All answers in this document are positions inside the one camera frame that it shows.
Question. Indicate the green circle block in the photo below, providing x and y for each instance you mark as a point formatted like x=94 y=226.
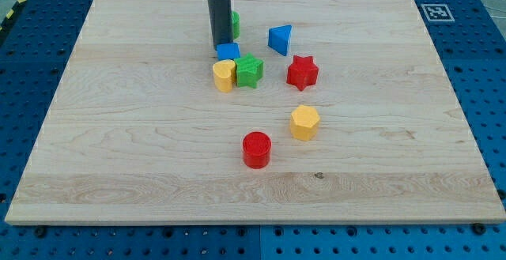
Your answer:
x=235 y=25

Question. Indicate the red cylinder block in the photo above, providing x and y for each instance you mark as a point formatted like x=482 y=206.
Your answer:
x=256 y=149

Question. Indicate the green star block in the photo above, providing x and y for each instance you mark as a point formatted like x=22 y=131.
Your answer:
x=249 y=71

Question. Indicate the yellow hexagon block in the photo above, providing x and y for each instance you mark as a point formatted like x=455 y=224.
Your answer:
x=304 y=123

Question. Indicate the yellow heart block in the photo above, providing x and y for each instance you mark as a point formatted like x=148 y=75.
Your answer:
x=224 y=75

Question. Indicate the red star block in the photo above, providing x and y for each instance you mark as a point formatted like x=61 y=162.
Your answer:
x=302 y=72

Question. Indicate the blue cube block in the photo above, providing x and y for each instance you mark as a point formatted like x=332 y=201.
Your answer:
x=228 y=51

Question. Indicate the blue triangle block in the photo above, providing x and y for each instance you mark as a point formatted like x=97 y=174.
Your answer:
x=279 y=38

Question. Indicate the light wooden board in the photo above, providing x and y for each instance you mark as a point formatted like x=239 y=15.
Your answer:
x=137 y=133

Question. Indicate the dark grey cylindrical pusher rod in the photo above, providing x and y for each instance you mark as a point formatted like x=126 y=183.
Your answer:
x=220 y=12

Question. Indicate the white fiducial marker tag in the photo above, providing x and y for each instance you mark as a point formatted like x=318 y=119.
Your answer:
x=436 y=12

